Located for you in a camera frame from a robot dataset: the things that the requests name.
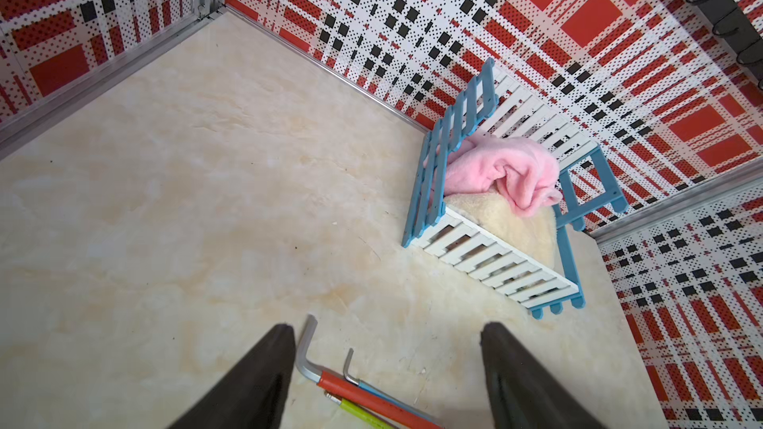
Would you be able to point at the pink cloth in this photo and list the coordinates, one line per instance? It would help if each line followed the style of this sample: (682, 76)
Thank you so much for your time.
(522, 171)

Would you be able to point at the cream fleece mattress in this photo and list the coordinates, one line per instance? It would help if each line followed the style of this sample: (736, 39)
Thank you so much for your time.
(535, 235)

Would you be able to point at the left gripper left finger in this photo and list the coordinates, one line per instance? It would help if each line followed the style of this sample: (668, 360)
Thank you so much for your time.
(253, 393)

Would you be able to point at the black hook rail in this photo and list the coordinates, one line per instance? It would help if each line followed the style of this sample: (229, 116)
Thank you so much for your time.
(730, 24)

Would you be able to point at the blue hex key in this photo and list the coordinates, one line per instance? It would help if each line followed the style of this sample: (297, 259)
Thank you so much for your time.
(363, 385)

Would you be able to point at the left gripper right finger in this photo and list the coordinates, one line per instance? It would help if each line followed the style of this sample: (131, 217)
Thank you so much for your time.
(521, 391)

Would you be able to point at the green hex key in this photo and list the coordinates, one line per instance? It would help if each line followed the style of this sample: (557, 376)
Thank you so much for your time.
(357, 411)

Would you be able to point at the red hex key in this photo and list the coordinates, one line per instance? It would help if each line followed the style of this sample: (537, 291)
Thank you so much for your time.
(334, 382)

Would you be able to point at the blue white toy crib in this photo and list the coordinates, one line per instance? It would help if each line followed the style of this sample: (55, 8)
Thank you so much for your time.
(494, 103)

